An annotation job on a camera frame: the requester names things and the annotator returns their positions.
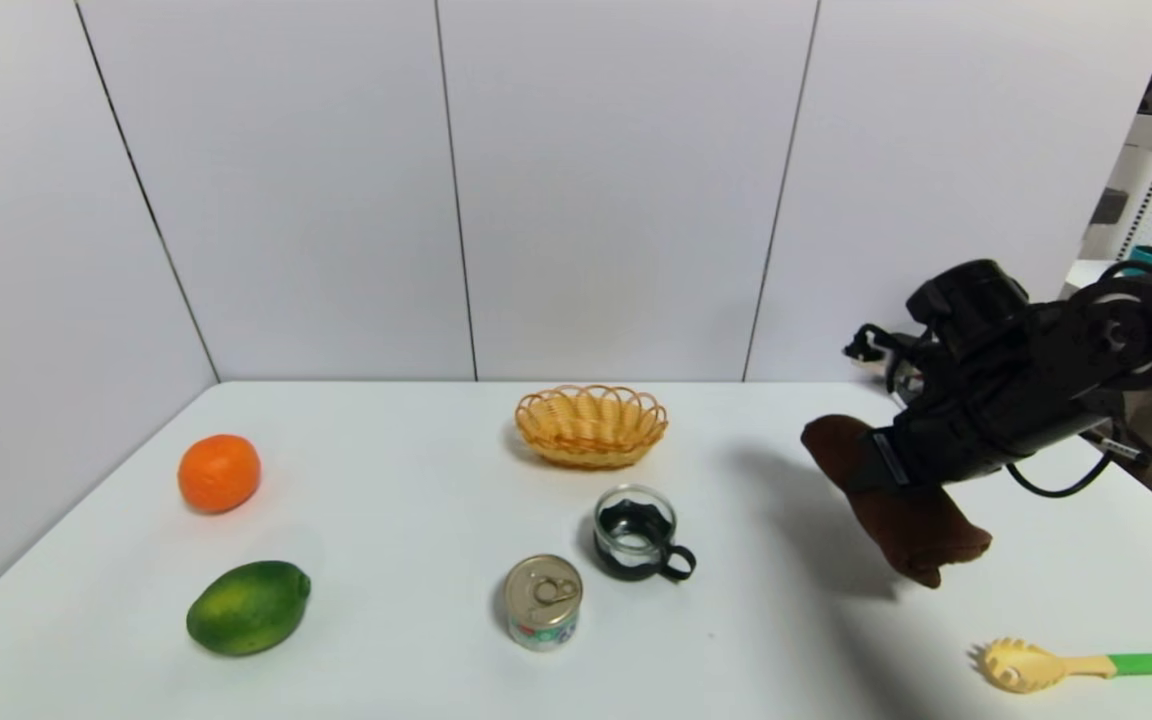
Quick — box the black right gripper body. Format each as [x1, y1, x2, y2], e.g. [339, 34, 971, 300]
[849, 391, 1035, 495]

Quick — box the brown towel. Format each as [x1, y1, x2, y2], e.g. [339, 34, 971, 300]
[800, 414, 994, 590]

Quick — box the yellow wicker basket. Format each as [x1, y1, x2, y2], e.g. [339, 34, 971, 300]
[515, 384, 669, 471]

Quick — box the glass cup with black holder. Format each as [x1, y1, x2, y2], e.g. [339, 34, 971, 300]
[592, 484, 698, 583]

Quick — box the white side table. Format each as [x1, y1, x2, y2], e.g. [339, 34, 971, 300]
[1064, 259, 1122, 301]

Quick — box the pull-tab tin can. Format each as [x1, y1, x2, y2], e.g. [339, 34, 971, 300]
[504, 554, 584, 653]

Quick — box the green mango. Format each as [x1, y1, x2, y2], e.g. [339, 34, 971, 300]
[185, 560, 313, 657]

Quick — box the orange fruit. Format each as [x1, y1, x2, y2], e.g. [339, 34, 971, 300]
[177, 433, 262, 515]

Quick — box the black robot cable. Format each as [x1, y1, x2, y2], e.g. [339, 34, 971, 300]
[1004, 440, 1152, 499]

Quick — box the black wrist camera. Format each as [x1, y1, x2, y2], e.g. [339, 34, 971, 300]
[906, 258, 1033, 353]

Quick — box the yellow pasta spoon green handle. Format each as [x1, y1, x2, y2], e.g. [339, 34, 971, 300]
[970, 637, 1152, 694]

